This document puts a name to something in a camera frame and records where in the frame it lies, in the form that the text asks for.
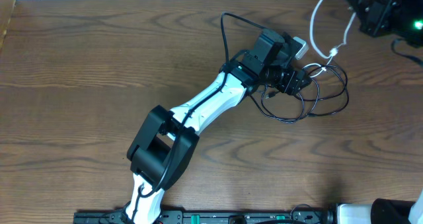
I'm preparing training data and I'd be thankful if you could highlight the white USB cable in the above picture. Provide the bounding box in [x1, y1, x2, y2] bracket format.
[302, 0, 358, 79]

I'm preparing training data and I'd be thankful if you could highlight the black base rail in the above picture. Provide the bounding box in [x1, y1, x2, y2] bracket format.
[73, 208, 336, 224]

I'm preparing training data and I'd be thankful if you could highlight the black USB cable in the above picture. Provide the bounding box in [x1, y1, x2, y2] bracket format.
[249, 63, 350, 125]

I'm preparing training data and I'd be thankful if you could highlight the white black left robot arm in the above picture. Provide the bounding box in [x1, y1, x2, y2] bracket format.
[125, 29, 311, 223]

